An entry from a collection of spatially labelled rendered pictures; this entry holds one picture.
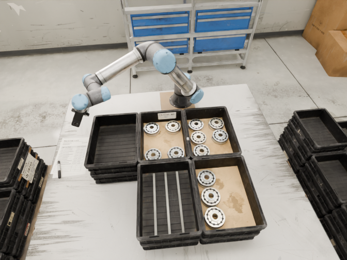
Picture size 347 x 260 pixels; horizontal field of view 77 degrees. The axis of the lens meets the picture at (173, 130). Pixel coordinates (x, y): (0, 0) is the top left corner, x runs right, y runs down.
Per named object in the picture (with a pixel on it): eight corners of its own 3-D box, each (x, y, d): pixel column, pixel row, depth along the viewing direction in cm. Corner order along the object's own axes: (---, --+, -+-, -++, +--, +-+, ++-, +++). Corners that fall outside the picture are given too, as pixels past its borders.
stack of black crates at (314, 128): (275, 141, 227) (293, 110, 192) (302, 138, 229) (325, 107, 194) (293, 175, 201) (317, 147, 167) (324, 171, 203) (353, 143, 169)
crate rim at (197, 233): (138, 164, 123) (137, 162, 121) (190, 160, 124) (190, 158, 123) (136, 242, 97) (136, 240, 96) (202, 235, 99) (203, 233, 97)
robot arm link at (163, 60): (195, 85, 163) (155, 37, 118) (208, 96, 154) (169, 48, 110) (184, 97, 164) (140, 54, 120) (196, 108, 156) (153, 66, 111)
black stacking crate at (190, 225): (140, 173, 130) (138, 163, 122) (189, 169, 132) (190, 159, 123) (139, 246, 105) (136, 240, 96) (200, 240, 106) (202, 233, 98)
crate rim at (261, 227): (190, 160, 124) (190, 158, 123) (241, 156, 126) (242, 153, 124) (202, 235, 99) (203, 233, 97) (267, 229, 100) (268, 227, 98)
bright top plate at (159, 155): (144, 149, 136) (144, 148, 135) (161, 148, 136) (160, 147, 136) (144, 163, 129) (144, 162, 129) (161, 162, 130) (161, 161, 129)
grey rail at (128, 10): (122, 11, 262) (121, 7, 258) (258, 3, 273) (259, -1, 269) (122, 15, 256) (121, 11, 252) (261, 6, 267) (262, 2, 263)
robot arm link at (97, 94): (102, 79, 117) (82, 86, 113) (110, 90, 111) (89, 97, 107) (106, 91, 123) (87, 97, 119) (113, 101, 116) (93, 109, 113)
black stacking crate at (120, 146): (98, 127, 154) (94, 115, 146) (140, 124, 156) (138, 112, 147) (90, 177, 129) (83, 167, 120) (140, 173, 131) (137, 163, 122)
